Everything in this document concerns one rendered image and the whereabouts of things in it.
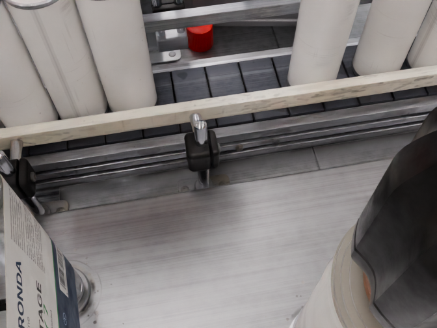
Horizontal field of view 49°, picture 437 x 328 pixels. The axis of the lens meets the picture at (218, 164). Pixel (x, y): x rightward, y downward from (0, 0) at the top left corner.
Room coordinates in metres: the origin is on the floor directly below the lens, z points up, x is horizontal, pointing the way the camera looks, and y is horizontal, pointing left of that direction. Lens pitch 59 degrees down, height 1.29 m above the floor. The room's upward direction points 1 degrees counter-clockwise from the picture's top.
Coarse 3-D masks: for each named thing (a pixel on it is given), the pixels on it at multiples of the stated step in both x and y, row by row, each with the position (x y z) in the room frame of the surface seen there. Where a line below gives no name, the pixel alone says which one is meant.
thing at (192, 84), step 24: (168, 72) 0.36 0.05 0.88; (192, 72) 0.36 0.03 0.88; (216, 72) 0.36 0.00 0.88; (240, 72) 0.37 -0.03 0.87; (264, 72) 0.36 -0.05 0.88; (168, 96) 0.33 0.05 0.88; (192, 96) 0.33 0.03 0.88; (216, 96) 0.33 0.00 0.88; (360, 96) 0.33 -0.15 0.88; (384, 96) 0.33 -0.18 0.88; (408, 96) 0.33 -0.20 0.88; (216, 120) 0.30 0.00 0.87; (240, 120) 0.30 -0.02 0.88; (264, 120) 0.31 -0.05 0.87; (48, 144) 0.27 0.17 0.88; (72, 144) 0.27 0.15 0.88; (96, 144) 0.27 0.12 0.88
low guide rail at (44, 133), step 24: (408, 72) 0.33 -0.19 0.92; (432, 72) 0.33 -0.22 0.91; (240, 96) 0.30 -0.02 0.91; (264, 96) 0.30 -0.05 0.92; (288, 96) 0.30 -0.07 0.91; (312, 96) 0.31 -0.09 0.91; (336, 96) 0.31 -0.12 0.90; (72, 120) 0.27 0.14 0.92; (96, 120) 0.27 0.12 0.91; (120, 120) 0.27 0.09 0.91; (144, 120) 0.28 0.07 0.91; (168, 120) 0.28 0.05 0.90; (0, 144) 0.25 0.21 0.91; (24, 144) 0.26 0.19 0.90
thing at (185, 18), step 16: (256, 0) 0.38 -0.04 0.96; (272, 0) 0.38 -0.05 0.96; (288, 0) 0.38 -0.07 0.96; (368, 0) 0.39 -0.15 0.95; (144, 16) 0.36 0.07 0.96; (160, 16) 0.36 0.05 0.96; (176, 16) 0.36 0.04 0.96; (192, 16) 0.36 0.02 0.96; (208, 16) 0.36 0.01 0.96; (224, 16) 0.37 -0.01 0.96; (240, 16) 0.37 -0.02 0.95; (256, 16) 0.37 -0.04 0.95
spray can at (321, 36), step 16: (304, 0) 0.34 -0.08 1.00; (320, 0) 0.33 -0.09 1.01; (336, 0) 0.32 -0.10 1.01; (352, 0) 0.33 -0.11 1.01; (304, 16) 0.34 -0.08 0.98; (320, 16) 0.33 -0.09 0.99; (336, 16) 0.32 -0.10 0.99; (352, 16) 0.33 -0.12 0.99; (304, 32) 0.33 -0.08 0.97; (320, 32) 0.33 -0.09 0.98; (336, 32) 0.32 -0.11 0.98; (304, 48) 0.33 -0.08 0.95; (320, 48) 0.32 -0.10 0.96; (336, 48) 0.33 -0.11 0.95; (304, 64) 0.33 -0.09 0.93; (320, 64) 0.32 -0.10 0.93; (336, 64) 0.33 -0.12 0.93; (288, 80) 0.35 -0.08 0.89; (304, 80) 0.33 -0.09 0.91; (320, 80) 0.32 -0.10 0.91
